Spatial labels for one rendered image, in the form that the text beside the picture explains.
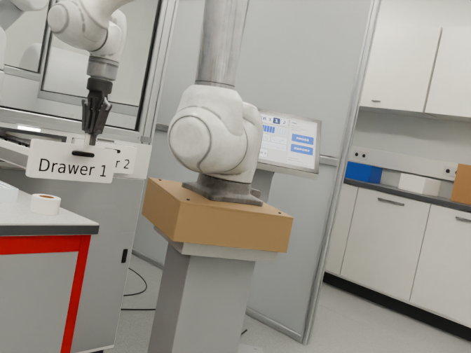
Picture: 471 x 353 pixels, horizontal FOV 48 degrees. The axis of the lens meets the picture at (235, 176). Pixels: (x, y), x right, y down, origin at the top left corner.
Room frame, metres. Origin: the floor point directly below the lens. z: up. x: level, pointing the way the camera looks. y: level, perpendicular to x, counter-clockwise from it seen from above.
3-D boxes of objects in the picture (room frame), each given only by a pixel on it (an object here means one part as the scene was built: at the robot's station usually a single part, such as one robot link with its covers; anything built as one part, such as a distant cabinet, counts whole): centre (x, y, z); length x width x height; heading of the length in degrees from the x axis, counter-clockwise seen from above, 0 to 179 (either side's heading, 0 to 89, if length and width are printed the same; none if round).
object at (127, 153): (2.02, 0.51, 0.87); 0.29 x 0.02 x 0.11; 141
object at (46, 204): (1.33, 0.46, 0.78); 0.07 x 0.07 x 0.04
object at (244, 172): (1.50, 0.03, 1.03); 0.18 x 0.16 x 0.22; 162
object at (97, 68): (1.61, 0.46, 1.16); 0.09 x 0.09 x 0.06
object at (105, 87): (1.61, 0.46, 1.09); 0.08 x 0.07 x 0.09; 51
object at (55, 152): (1.59, 0.49, 0.87); 0.29 x 0.02 x 0.11; 141
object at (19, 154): (1.73, 0.65, 0.86); 0.40 x 0.26 x 0.06; 51
